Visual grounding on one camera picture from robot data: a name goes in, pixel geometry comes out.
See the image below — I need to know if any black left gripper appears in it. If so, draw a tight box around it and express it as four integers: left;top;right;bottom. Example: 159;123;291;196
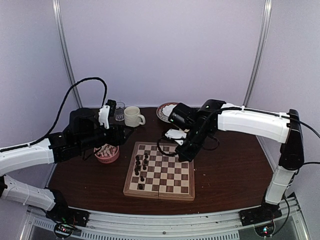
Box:
77;122;134;152

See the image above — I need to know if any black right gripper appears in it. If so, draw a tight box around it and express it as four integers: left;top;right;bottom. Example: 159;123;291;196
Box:
175;127;210;163

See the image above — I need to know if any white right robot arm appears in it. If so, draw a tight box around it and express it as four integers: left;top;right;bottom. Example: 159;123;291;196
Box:
165;99;305;221

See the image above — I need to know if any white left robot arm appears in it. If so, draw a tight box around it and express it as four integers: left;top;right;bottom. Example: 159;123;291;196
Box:
0;105;134;222

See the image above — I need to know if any wooden chess board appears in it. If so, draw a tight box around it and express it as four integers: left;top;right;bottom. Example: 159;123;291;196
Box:
123;141;195;201

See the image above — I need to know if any cream ribbed mug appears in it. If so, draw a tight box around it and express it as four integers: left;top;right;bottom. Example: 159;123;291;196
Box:
124;106;146;128

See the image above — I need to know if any clear drinking glass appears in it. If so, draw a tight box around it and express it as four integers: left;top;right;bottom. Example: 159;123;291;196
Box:
114;101;126;122

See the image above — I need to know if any pink bowl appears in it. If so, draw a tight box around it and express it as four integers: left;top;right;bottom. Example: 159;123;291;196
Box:
93;144;120;164

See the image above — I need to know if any white scalloped bowl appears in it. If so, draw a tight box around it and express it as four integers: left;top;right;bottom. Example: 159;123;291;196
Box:
161;104;176;117

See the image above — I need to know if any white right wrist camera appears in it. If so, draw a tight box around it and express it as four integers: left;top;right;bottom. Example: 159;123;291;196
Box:
164;129;187;146

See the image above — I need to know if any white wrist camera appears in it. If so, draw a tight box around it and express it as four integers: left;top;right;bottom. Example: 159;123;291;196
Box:
98;99;117;130
164;129;187;146

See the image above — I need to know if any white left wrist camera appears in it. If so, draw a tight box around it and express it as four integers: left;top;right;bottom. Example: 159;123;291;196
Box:
98;99;117;130

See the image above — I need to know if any right aluminium frame post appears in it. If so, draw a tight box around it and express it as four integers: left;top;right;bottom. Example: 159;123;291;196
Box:
243;0;272;106

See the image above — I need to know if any aluminium frame post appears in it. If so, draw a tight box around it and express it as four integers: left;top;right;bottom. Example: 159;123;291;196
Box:
51;0;84;112
243;0;272;106

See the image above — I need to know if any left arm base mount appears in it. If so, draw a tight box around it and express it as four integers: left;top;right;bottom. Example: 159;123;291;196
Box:
45;208;90;227

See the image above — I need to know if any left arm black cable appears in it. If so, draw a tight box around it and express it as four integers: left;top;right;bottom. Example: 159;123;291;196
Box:
0;77;109;152

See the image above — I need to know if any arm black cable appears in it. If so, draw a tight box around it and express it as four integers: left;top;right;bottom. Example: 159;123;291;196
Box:
156;107;320;226
0;77;109;152

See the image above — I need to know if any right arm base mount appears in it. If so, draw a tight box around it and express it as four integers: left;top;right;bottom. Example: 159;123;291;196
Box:
239;206;282;226

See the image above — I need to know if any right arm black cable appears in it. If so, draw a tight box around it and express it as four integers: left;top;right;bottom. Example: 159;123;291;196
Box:
156;107;320;226

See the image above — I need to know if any aluminium front rail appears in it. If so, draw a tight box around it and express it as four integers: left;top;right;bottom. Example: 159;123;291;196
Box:
18;197;311;240

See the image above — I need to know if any left aluminium frame post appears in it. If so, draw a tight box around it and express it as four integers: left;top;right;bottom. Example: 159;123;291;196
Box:
51;0;84;112

